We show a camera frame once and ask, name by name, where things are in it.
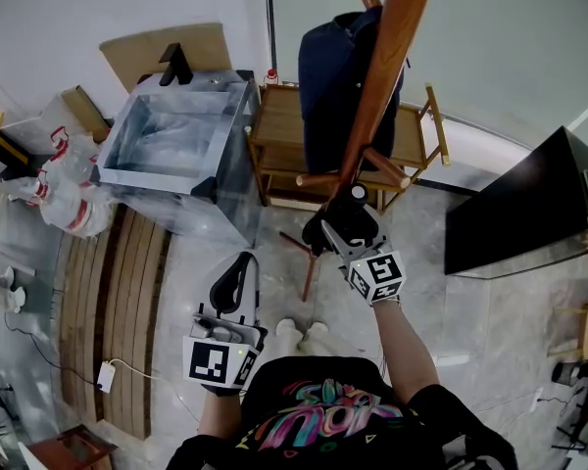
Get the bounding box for white power adapter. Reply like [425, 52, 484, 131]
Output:
[96, 359, 117, 394]

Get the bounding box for large cardboard box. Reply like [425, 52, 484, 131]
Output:
[99, 22, 234, 95]

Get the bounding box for dark navy hanging jacket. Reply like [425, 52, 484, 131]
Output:
[297, 6, 406, 175]

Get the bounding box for white cable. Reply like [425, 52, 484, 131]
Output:
[110, 357, 200, 423]

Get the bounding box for white floor stand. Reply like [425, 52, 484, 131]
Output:
[0, 242, 38, 312]

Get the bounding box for wooden slat platform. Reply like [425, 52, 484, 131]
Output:
[56, 203, 172, 440]

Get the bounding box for black cable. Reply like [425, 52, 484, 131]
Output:
[4, 310, 102, 389]

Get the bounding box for white plastic bags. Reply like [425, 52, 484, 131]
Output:
[38, 186, 115, 240]

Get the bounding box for wide grey roller blind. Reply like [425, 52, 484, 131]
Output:
[271, 0, 588, 139]

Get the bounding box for black cloth item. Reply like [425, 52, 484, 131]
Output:
[301, 182, 381, 259]

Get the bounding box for black yellow-edged case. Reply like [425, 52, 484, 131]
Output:
[0, 100, 30, 180]

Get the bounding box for person's black printed shirt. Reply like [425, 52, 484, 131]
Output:
[166, 354, 520, 470]

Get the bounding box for black mini fridge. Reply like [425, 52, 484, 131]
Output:
[443, 124, 588, 278]

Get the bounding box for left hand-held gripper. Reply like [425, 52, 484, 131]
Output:
[182, 250, 270, 392]

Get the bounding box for person's left white shoe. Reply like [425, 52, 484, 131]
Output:
[275, 317, 301, 353]

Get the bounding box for black tripod stand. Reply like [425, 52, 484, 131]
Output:
[553, 359, 588, 454]

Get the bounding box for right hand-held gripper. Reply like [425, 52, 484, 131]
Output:
[320, 217, 408, 307]

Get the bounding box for small cardboard box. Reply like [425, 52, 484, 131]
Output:
[61, 84, 112, 144]

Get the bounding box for wooden coat rack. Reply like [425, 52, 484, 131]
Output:
[278, 0, 440, 303]

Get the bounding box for black bracket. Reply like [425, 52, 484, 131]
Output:
[158, 42, 195, 87]

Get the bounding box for small black bucket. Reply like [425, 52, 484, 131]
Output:
[551, 359, 579, 389]

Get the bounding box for person's right forearm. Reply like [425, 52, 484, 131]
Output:
[371, 296, 440, 403]

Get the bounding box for person's right white shoe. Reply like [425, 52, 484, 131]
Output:
[297, 320, 330, 355]

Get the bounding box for reddish brown tray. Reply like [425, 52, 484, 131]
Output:
[26, 423, 119, 470]

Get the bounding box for wooden shelf rack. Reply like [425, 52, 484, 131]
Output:
[247, 83, 452, 214]

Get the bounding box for person's white shoe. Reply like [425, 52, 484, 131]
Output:
[275, 317, 301, 353]
[297, 320, 330, 355]

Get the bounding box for person's left forearm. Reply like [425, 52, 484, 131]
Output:
[198, 392, 244, 440]

